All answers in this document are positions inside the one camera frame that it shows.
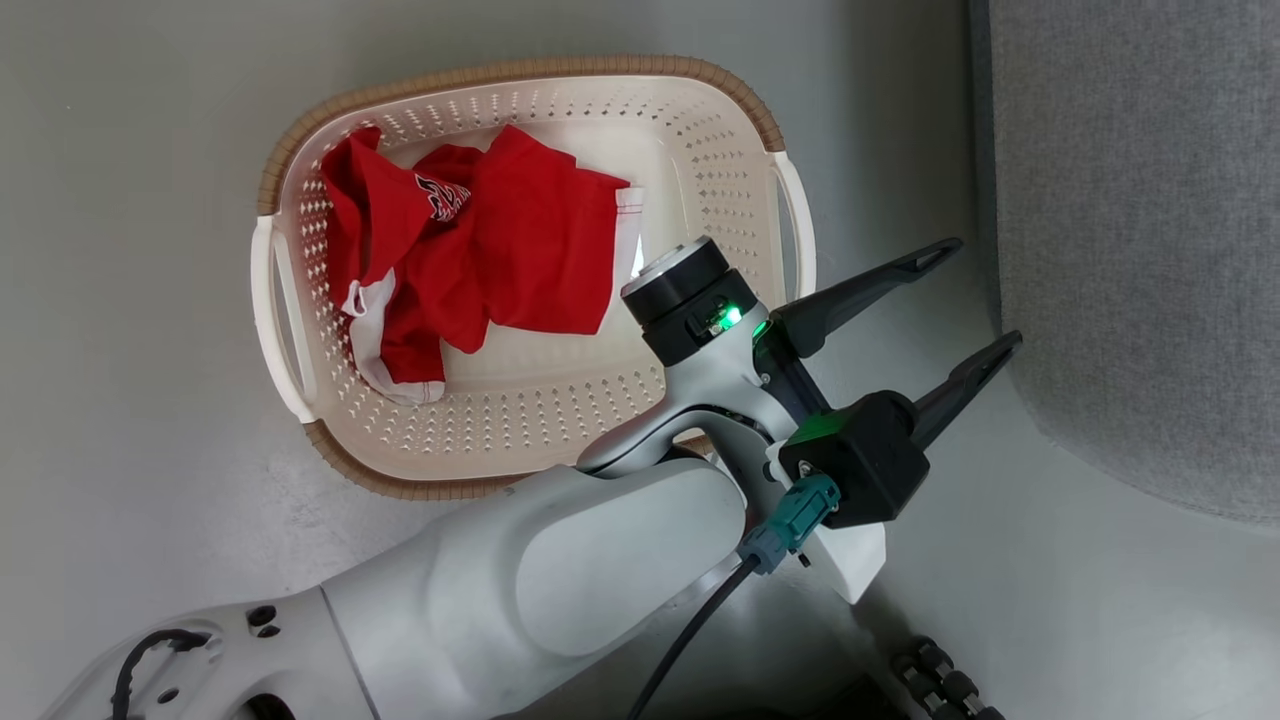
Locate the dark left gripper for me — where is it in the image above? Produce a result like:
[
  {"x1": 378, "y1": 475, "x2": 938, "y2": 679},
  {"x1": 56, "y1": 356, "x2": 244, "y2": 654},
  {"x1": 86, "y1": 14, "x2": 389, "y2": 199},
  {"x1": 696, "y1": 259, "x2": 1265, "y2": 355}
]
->
[{"x1": 752, "y1": 238, "x2": 1023, "y2": 451}]

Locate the red and white garment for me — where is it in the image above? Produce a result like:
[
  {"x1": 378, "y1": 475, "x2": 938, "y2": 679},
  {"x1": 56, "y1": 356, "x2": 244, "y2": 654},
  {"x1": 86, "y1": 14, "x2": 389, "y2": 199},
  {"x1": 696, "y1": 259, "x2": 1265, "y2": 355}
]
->
[{"x1": 320, "y1": 124, "x2": 646, "y2": 405}]

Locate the grey fabric sofa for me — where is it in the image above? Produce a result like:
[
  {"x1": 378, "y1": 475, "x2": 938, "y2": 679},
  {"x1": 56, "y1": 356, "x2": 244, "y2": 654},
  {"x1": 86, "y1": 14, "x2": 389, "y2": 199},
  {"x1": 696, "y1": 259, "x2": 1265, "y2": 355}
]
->
[{"x1": 968, "y1": 0, "x2": 1280, "y2": 526}]

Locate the cream perforated laundry basket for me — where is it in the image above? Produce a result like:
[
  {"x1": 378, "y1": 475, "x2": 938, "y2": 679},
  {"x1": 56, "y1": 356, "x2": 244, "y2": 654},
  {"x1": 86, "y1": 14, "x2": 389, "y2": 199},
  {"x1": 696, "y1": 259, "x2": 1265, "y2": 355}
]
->
[{"x1": 250, "y1": 55, "x2": 818, "y2": 501}]

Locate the teal camera cable connector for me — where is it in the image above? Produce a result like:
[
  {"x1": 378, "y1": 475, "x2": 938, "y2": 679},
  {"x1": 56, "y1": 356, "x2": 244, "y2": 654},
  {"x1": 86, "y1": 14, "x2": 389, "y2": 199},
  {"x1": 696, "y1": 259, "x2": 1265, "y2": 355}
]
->
[{"x1": 738, "y1": 473, "x2": 843, "y2": 576}]

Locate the black camera cable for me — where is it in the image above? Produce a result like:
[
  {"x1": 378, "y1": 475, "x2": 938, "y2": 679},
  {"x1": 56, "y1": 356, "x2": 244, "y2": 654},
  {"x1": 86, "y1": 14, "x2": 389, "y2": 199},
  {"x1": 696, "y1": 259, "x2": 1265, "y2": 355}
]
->
[{"x1": 628, "y1": 555, "x2": 761, "y2": 720}]

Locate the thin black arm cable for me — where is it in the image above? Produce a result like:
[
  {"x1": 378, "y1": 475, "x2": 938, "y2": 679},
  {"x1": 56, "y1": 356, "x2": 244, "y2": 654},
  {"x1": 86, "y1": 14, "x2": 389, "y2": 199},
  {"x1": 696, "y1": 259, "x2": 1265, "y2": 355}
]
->
[{"x1": 112, "y1": 628, "x2": 213, "y2": 720}]

